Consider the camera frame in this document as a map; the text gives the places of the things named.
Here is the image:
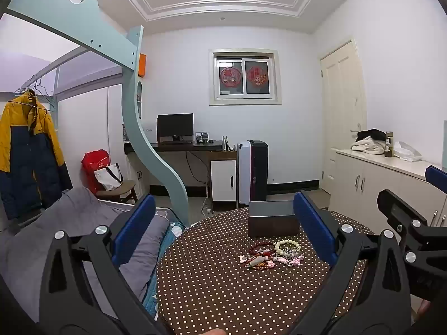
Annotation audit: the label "white tote bag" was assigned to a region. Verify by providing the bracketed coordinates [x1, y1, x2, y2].
[94, 163, 124, 192]

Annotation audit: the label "dark grey storage box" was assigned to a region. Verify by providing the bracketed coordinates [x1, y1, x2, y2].
[248, 200, 301, 238]

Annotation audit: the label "yellow and navy jacket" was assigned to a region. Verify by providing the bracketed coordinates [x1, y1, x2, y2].
[0, 91, 73, 220]

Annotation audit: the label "white sideboard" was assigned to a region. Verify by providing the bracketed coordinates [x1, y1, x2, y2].
[330, 148, 447, 238]

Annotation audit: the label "blue patterned bedsheet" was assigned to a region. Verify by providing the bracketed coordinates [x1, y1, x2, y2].
[141, 221, 186, 318]

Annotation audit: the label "wire clothes hangers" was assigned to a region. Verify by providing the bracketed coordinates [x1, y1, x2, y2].
[14, 77, 56, 113]

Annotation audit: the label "white plastic bag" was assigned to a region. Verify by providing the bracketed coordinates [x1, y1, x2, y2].
[393, 141, 423, 162]

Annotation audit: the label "cream door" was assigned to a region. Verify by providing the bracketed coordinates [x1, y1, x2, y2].
[319, 38, 368, 196]

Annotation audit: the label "white garment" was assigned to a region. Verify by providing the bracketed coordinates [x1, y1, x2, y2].
[351, 136, 386, 155]

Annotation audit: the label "black computer monitor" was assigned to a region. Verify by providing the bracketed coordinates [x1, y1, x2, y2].
[156, 113, 194, 143]

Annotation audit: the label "light teal bunk bed frame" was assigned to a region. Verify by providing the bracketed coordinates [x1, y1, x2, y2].
[7, 0, 191, 227]

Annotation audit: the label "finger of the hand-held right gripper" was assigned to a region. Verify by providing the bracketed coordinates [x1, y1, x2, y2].
[425, 165, 447, 196]
[376, 189, 447, 301]

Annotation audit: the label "white desk cabinet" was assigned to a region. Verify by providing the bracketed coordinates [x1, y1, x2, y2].
[210, 159, 238, 202]

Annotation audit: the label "white framed window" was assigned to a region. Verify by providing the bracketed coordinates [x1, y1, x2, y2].
[209, 49, 283, 107]

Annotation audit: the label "red bead bracelet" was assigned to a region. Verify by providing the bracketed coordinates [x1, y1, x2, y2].
[249, 241, 275, 257]

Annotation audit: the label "dark desk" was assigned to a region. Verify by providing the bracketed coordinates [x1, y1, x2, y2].
[124, 140, 239, 196]

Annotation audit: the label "brown polka-dot tablecloth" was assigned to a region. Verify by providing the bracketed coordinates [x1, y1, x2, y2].
[156, 209, 371, 335]

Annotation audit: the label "black garment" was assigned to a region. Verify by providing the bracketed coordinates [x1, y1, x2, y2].
[356, 128, 387, 143]

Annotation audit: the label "wooden chair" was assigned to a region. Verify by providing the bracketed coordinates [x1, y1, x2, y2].
[96, 180, 139, 204]

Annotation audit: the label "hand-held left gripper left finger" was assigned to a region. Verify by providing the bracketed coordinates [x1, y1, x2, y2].
[38, 193, 166, 335]

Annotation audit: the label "cream bead bracelet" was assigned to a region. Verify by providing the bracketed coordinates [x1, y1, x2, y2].
[274, 239, 301, 256]

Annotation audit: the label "red paper cutting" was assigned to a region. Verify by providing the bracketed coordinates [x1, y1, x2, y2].
[246, 66, 269, 86]
[219, 66, 242, 88]

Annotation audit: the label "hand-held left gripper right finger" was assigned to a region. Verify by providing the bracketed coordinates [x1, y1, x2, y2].
[290, 191, 425, 335]

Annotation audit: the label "grey duvet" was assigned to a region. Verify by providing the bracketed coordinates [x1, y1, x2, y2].
[0, 186, 169, 323]

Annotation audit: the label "red bag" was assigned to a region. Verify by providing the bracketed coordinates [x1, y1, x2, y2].
[81, 149, 111, 195]

